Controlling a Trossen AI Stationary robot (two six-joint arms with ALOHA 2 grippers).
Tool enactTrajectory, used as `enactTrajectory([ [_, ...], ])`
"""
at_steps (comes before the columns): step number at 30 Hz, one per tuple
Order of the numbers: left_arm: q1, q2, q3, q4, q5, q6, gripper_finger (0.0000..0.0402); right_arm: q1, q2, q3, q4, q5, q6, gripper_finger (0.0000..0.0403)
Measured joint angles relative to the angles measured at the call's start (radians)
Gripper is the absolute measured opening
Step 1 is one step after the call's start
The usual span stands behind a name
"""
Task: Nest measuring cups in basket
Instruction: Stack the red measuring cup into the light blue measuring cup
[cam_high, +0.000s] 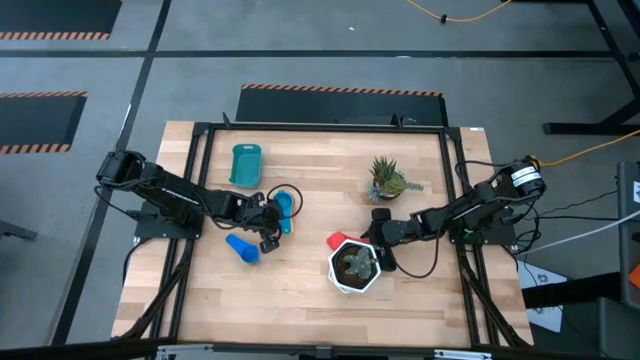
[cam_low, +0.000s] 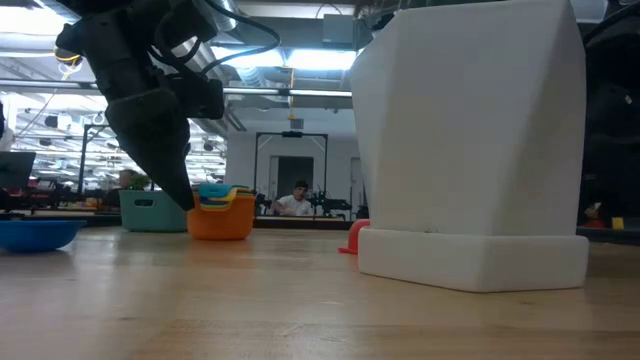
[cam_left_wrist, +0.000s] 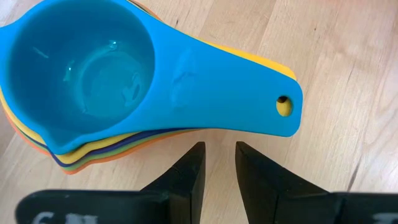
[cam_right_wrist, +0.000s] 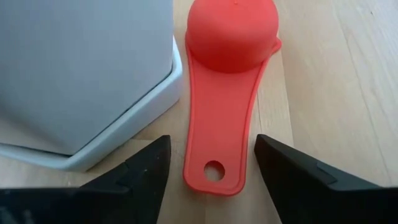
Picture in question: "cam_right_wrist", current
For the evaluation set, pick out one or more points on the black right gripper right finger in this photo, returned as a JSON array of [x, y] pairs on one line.
[[311, 193]]

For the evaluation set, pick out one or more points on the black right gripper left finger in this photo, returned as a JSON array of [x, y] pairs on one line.
[[124, 193]]

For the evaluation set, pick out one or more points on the red measuring cup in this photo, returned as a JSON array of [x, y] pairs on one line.
[[217, 124]]

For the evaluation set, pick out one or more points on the white planter saucer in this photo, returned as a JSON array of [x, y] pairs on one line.
[[124, 137]]

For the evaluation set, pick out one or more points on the white hexagonal planter pot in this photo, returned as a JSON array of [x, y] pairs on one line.
[[77, 68]]

